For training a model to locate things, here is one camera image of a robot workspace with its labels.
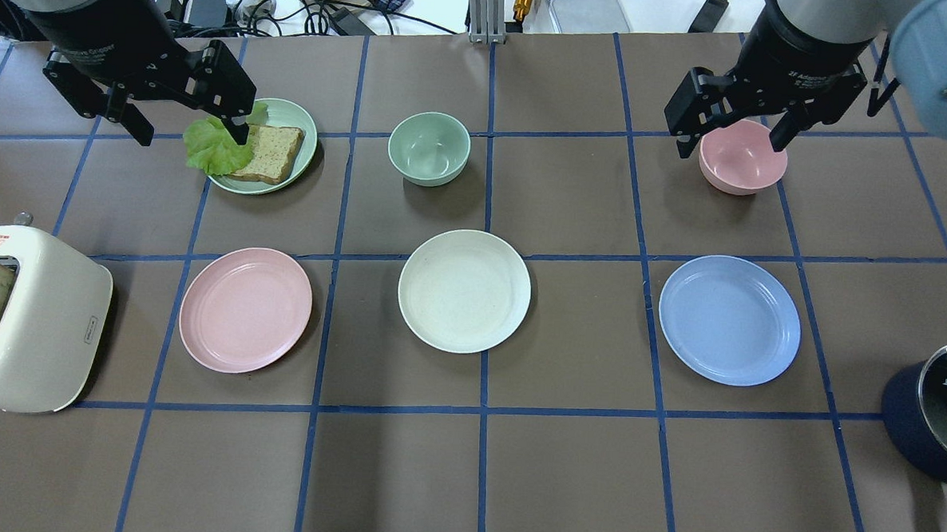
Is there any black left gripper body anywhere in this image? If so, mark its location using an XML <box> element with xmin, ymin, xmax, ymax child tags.
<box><xmin>11</xmin><ymin>0</ymin><xmax>256</xmax><ymax>120</ymax></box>

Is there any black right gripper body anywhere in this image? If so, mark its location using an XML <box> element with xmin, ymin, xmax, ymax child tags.
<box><xmin>664</xmin><ymin>0</ymin><xmax>872</xmax><ymax>140</ymax></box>

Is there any blue plate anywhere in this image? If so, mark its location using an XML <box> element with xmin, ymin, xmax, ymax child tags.
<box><xmin>658</xmin><ymin>255</ymin><xmax>801</xmax><ymax>387</ymax></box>

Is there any pink plate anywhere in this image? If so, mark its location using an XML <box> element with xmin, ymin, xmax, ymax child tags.
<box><xmin>177</xmin><ymin>247</ymin><xmax>314</xmax><ymax>375</ymax></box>

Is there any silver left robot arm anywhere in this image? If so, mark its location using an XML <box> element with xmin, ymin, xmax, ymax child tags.
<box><xmin>11</xmin><ymin>0</ymin><xmax>256</xmax><ymax>146</ymax></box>

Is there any green lettuce leaf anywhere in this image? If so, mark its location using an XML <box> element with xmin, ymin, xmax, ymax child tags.
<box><xmin>183</xmin><ymin>116</ymin><xmax>259</xmax><ymax>176</ymax></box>

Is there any bread slice on plate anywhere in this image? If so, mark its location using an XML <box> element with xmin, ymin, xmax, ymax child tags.
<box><xmin>226</xmin><ymin>125</ymin><xmax>304</xmax><ymax>185</ymax></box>

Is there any green plate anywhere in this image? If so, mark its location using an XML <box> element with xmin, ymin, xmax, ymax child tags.
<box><xmin>207</xmin><ymin>97</ymin><xmax>320</xmax><ymax>196</ymax></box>

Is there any pink bowl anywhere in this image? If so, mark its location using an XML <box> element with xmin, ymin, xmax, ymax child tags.
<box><xmin>698</xmin><ymin>119</ymin><xmax>789</xmax><ymax>197</ymax></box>

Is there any black power adapter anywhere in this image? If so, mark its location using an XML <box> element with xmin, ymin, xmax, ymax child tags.
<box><xmin>687</xmin><ymin>0</ymin><xmax>730</xmax><ymax>34</ymax></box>

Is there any silver kitchen scale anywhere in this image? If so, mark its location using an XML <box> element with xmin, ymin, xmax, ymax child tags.
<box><xmin>546</xmin><ymin>0</ymin><xmax>631</xmax><ymax>34</ymax></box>

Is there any green bowl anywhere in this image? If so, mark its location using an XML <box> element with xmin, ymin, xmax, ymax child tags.
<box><xmin>387</xmin><ymin>111</ymin><xmax>472</xmax><ymax>188</ymax></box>

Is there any white toaster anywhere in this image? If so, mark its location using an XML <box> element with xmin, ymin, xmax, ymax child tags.
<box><xmin>0</xmin><ymin>224</ymin><xmax>114</xmax><ymax>414</ymax></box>

